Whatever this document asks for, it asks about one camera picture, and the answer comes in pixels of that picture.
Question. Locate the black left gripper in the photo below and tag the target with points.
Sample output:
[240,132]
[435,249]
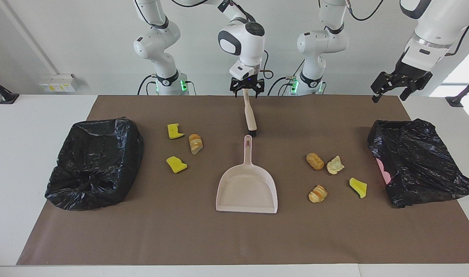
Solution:
[407,73]

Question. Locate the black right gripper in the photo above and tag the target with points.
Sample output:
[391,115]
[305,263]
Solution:
[250,84]

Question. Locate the beige hand brush black bristles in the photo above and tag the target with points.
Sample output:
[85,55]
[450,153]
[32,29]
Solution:
[250,117]

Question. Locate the striped toy croissant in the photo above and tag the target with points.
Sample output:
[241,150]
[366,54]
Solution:
[196,143]
[318,194]

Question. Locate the notched yellow sponge piece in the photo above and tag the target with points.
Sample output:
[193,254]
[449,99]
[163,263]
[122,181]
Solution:
[173,132]

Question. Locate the beige plastic dustpan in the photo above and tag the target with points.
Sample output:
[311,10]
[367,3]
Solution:
[246,188]

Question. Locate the brown bread roll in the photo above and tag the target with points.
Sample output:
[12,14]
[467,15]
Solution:
[315,161]

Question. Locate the yellow sponge chunk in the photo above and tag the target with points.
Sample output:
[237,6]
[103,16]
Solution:
[176,164]

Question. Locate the pale ridged bread piece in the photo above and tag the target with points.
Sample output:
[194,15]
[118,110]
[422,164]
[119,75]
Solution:
[334,165]

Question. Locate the yellow sponge wedge green edge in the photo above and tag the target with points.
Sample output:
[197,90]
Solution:
[359,187]

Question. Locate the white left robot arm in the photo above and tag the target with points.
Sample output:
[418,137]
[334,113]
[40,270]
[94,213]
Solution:
[323,42]

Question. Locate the bin lined with black bag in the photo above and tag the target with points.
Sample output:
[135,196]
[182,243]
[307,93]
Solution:
[96,161]

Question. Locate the right black garbage bag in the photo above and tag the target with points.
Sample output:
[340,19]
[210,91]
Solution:
[419,165]

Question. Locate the brown paper table mat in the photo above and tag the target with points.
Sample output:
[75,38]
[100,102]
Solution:
[234,238]

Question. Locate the white wall socket box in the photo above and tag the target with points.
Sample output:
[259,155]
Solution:
[57,82]

